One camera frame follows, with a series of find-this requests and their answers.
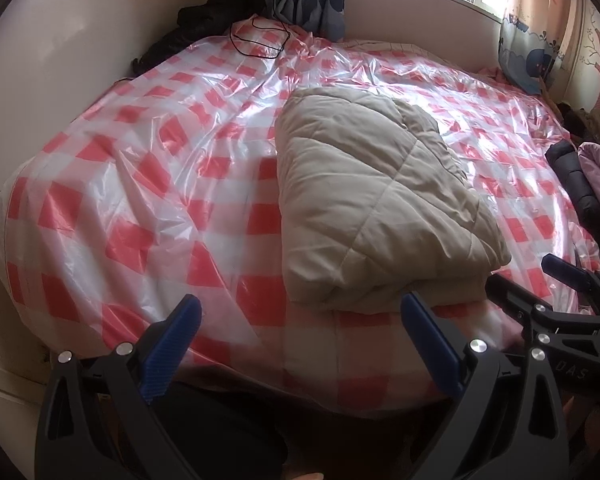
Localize dark brown clothes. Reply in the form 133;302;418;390
555;102;600;142

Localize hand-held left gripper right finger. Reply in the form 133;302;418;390
400;291;566;480

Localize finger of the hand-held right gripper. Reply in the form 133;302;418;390
541;254;600;313
484;272;556;326

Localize red checkered plastic bed cover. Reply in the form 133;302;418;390
0;17;600;416

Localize dark navy puffer jacket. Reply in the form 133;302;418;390
546;139;600;226

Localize black charging cable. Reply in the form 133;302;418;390
230;0;291;58

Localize black clothing pile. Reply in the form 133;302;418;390
132;0;276;76

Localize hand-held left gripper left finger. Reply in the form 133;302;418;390
32;294;203;480

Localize beige quilted jacket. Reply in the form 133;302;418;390
275;87;512;306

